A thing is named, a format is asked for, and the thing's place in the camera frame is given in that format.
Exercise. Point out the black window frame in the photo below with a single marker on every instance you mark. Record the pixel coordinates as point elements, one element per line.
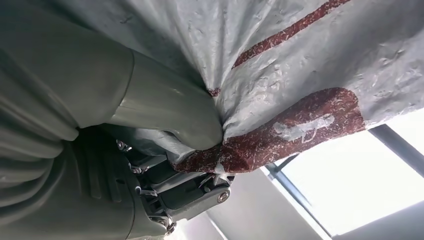
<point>397,145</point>

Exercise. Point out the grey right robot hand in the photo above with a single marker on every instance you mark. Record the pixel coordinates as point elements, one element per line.
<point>159,109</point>

